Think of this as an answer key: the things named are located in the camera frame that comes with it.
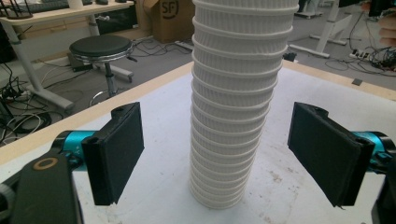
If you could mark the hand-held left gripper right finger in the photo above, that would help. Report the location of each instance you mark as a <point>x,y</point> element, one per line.
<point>327,152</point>

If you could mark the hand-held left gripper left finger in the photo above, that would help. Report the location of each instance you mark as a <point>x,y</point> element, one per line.
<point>112,155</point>

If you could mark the stack of white ribbed cups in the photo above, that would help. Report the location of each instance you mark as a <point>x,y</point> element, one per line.
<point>230,124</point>

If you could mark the white table cover sheet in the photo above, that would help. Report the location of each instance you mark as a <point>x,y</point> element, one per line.
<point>155,174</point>

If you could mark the white power strip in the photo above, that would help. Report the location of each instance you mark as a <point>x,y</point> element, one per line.
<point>359,54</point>

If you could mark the small black tag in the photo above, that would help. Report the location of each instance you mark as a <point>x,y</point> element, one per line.
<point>357,82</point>

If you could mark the black round stool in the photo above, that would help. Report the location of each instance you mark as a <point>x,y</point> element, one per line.
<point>99,46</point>

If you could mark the grey power strip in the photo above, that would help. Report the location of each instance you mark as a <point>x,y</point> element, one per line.
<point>185,45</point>

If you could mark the brown cardboard box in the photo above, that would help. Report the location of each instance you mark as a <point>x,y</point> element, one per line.
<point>168,28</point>

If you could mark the wooden desk with white legs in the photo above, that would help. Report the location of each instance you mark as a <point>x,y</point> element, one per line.
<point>62,13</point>

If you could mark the white desk frame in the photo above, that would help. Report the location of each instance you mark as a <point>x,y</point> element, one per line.
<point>327,31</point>

